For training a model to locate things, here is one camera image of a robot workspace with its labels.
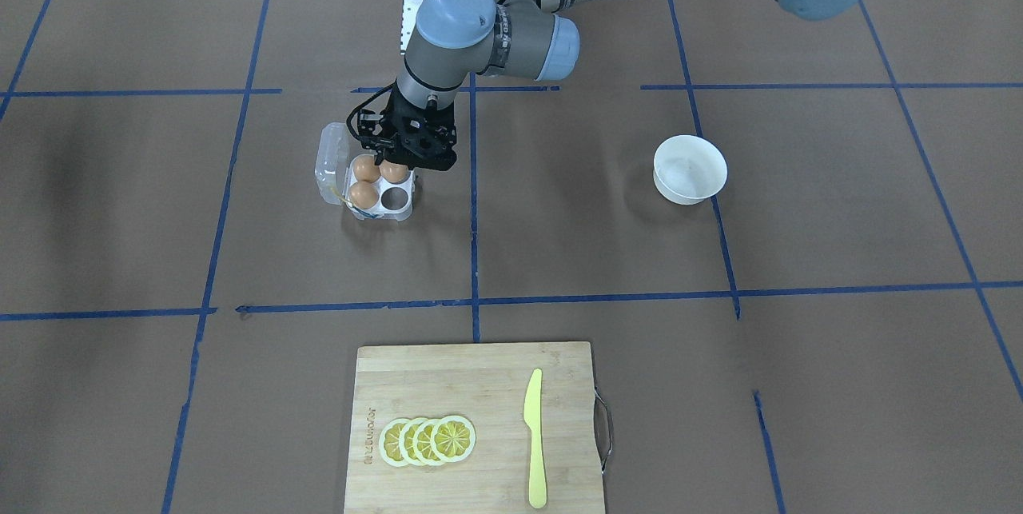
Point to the brown egg in box rear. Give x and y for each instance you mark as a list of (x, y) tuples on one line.
[(364, 168)]

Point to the bamboo cutting board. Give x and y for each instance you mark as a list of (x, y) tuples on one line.
[(487, 384)]

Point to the brown egg in box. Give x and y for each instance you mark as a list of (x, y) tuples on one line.
[(363, 195), (364, 168)]

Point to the clear plastic egg box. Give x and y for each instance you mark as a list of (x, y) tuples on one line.
[(333, 175)]

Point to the brown egg in box front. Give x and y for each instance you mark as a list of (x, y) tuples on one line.
[(363, 195)]

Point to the yellow plastic knife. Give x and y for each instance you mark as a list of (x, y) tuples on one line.
[(532, 417)]

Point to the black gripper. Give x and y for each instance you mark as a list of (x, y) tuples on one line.
[(368, 131)]

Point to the white ceramic bowl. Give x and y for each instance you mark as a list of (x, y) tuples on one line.
[(688, 170)]

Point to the lemon slice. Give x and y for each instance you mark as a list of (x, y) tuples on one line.
[(453, 438), (422, 443), (407, 441), (391, 443)]

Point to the brown egg from bowl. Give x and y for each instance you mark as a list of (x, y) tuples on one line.
[(394, 173)]

